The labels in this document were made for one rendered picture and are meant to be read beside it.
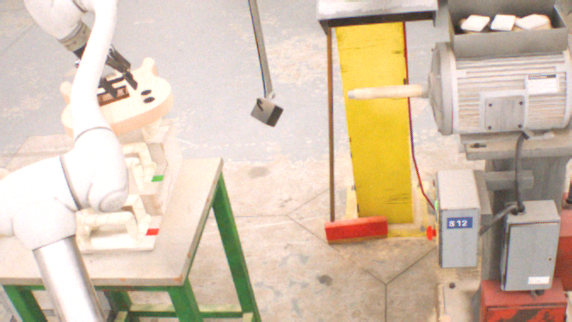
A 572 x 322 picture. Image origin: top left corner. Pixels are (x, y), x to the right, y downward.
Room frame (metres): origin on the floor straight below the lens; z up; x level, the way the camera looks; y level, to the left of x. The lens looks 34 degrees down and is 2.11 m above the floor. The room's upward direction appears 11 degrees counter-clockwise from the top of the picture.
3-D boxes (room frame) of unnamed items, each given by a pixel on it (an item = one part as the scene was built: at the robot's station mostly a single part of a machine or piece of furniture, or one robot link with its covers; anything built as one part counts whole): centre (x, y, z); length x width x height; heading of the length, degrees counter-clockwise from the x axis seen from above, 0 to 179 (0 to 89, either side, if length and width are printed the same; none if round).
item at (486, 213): (1.28, -0.50, 1.02); 0.19 x 0.04 x 0.04; 166
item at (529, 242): (1.27, -0.66, 0.93); 0.15 x 0.10 x 0.55; 76
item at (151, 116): (1.83, 0.48, 1.23); 0.40 x 0.35 x 0.04; 14
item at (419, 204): (2.51, -0.49, 0.02); 0.40 x 0.40 x 0.02; 76
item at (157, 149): (1.83, 0.47, 1.02); 0.27 x 0.15 x 0.17; 80
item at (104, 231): (1.53, 0.53, 0.94); 0.27 x 0.15 x 0.01; 80
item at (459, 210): (1.22, -0.49, 0.99); 0.24 x 0.21 x 0.26; 76
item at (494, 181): (1.32, -0.60, 1.02); 0.13 x 0.04 x 0.04; 76
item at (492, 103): (1.43, -0.63, 1.25); 0.41 x 0.27 x 0.26; 76
